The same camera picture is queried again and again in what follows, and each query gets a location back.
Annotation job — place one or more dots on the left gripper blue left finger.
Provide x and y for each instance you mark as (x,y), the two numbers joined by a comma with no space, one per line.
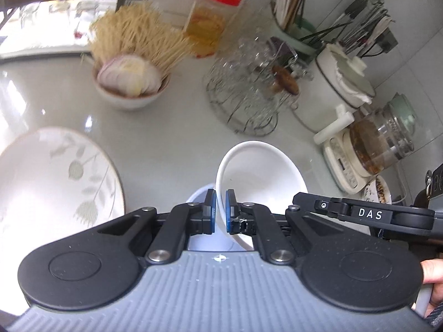
(172,231)

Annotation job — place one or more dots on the glass kettle on base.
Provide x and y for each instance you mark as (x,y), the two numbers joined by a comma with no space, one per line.
(356,151)

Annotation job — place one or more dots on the red lid glass jar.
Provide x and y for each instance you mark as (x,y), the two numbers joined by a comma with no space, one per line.
(207,21)

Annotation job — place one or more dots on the right hand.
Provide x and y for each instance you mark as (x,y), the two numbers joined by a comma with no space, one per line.
(433,274)

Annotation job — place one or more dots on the wire rack with glass cups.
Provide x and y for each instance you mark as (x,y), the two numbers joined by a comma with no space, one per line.
(248,88)

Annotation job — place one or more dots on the hanging utensils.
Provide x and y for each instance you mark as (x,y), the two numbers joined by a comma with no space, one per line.
(363,28)

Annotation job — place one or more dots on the small dish with spices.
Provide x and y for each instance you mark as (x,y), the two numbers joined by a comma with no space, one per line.
(377,191)

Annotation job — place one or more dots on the large white bowl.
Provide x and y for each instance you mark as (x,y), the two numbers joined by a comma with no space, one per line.
(257,172)

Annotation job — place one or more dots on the white leaf pattern plate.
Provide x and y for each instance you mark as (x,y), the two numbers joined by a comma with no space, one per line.
(58,182)

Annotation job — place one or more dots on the bowl of garlic and noodles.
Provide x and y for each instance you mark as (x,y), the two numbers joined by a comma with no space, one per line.
(134,50)

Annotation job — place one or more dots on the glass tumbler right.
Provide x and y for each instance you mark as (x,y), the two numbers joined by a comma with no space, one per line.
(85,15)

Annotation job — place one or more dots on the glass tumbler middle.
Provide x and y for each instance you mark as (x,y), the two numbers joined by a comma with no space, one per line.
(60,7)

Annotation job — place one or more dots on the white electric cooker pot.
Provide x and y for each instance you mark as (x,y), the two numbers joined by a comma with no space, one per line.
(338,84)

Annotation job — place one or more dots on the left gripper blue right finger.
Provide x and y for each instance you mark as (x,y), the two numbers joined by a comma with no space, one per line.
(264,228)

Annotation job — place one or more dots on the glass tumbler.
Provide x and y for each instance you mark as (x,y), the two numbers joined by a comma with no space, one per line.
(85,15)
(60,7)

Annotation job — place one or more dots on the chopstick holder with chopsticks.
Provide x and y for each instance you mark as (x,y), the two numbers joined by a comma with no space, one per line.
(291,26)

